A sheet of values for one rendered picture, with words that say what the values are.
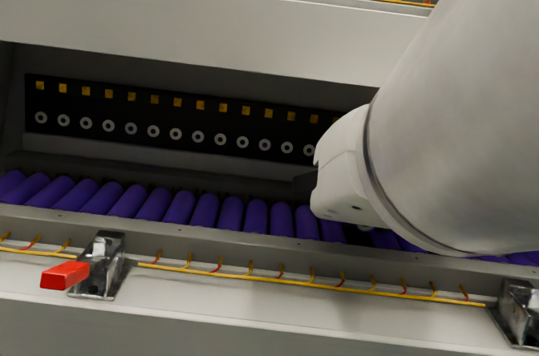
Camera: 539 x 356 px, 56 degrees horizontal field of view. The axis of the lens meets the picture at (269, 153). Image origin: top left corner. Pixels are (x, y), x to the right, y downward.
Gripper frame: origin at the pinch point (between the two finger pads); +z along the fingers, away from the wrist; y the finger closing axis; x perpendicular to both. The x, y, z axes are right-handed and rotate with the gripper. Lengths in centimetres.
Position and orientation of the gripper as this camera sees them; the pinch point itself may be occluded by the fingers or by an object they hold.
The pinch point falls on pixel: (370, 207)
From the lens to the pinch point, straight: 38.3
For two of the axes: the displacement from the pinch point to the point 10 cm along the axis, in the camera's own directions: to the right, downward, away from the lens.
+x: -1.2, 9.6, -2.4
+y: -9.9, -1.2, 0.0
